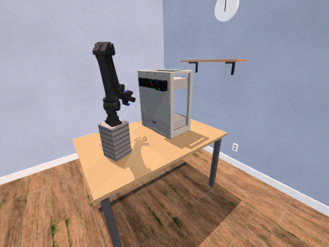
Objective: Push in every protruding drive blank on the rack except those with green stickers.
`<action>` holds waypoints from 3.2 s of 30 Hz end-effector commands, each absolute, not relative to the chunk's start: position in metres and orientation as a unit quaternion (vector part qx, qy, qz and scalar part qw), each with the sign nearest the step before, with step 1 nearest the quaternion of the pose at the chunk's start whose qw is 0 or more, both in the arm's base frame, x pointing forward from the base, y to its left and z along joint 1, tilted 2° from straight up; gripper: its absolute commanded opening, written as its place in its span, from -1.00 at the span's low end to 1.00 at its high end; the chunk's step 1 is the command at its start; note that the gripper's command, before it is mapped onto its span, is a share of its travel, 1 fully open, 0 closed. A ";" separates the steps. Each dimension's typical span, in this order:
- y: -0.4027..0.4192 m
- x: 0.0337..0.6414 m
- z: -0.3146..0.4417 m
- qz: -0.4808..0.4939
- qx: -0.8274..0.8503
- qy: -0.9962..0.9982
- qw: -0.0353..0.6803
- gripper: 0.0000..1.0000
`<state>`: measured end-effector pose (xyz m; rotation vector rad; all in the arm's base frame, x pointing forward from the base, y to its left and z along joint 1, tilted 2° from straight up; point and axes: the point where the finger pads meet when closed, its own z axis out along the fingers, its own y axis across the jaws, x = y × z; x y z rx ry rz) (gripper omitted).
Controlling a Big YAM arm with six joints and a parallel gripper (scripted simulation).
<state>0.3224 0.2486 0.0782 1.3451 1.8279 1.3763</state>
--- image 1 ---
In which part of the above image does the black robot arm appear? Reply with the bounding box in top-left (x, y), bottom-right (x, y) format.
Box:
top-left (92, 42), bottom-right (136, 127)

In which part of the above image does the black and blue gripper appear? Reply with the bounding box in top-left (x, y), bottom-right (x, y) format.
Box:
top-left (122, 90), bottom-right (133, 106)

